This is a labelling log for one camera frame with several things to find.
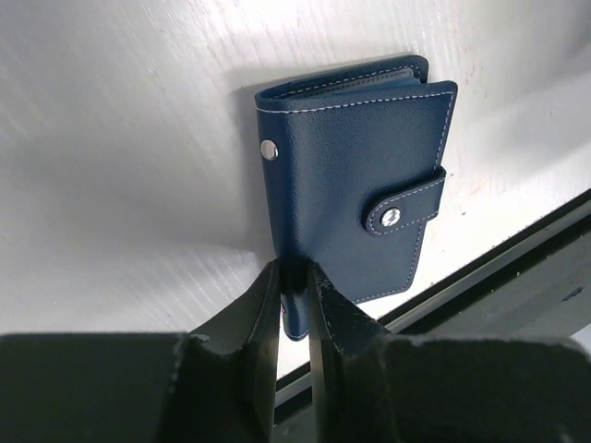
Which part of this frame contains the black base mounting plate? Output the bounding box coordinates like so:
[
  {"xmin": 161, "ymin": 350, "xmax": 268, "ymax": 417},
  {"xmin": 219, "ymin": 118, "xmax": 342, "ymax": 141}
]
[{"xmin": 273, "ymin": 194, "xmax": 590, "ymax": 442}]

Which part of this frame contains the blue leather card holder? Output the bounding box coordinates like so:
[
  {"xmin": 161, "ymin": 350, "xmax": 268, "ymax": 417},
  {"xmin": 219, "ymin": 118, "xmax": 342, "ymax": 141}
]
[{"xmin": 254, "ymin": 54, "xmax": 458, "ymax": 341}]

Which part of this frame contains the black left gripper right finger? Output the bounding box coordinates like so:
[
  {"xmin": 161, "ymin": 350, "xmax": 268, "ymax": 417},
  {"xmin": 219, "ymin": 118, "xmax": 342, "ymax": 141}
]
[{"xmin": 307, "ymin": 261, "xmax": 392, "ymax": 442}]

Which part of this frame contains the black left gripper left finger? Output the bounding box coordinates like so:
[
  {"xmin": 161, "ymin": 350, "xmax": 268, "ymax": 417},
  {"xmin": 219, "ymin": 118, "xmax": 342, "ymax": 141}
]
[{"xmin": 182, "ymin": 260, "xmax": 281, "ymax": 442}]

